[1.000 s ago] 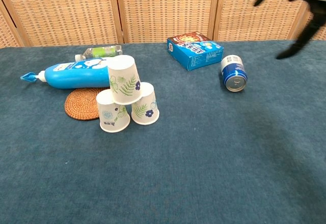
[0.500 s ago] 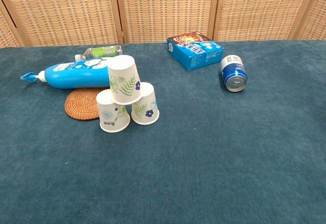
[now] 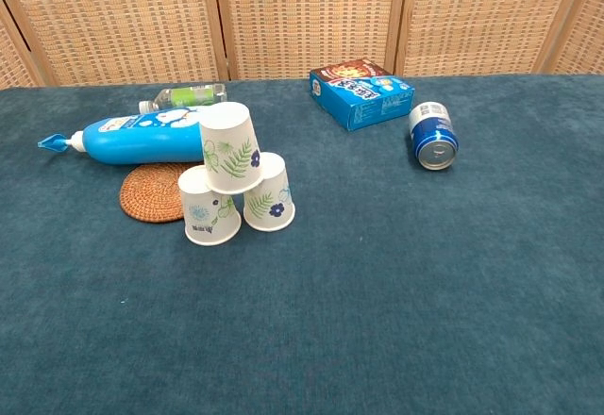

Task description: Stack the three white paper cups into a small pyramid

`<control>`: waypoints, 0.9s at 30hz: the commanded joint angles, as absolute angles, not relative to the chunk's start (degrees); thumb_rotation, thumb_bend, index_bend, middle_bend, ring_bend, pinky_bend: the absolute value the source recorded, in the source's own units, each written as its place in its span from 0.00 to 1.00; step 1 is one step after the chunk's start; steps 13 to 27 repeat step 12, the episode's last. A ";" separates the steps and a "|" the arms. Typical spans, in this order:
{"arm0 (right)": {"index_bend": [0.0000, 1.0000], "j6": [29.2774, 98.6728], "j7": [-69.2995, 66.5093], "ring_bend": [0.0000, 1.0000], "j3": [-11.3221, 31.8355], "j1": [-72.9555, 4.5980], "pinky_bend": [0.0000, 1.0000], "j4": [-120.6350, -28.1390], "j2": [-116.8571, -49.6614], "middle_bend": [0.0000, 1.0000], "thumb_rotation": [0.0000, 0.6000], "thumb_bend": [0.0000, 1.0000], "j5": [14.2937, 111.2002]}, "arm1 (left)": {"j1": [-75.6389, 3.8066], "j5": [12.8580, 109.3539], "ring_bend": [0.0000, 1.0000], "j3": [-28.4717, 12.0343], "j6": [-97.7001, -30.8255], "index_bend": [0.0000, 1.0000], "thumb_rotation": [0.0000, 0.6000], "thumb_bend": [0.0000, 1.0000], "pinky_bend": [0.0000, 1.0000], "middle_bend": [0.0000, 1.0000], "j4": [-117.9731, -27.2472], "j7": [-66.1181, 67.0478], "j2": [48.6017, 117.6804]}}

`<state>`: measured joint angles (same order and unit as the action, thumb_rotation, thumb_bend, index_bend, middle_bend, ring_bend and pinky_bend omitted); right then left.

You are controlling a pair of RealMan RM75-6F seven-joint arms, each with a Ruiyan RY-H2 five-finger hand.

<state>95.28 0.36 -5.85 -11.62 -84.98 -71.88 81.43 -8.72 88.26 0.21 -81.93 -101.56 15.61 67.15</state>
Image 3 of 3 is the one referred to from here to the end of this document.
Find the white floral paper cup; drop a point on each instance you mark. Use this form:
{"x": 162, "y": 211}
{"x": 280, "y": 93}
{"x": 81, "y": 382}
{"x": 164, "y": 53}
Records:
{"x": 273, "y": 207}
{"x": 229, "y": 146}
{"x": 207, "y": 219}

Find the blue cookie box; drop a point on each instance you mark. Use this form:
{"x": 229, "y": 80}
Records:
{"x": 358, "y": 94}

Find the blue white drink can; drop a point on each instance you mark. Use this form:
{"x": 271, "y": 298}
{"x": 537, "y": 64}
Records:
{"x": 431, "y": 127}

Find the clear green-label water bottle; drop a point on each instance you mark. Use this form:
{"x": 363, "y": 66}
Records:
{"x": 189, "y": 95}

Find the round woven rattan coaster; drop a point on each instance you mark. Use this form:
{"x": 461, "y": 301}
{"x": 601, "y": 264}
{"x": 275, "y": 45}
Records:
{"x": 151, "y": 193}

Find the dark teal tablecloth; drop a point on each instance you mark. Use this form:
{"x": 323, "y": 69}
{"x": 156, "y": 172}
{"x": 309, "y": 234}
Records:
{"x": 358, "y": 339}

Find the blue pump soap bottle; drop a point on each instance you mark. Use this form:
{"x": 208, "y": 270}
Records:
{"x": 141, "y": 141}

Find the woven wooden folding screen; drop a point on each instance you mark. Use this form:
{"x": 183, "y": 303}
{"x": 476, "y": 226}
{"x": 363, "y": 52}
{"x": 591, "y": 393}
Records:
{"x": 307, "y": 19}

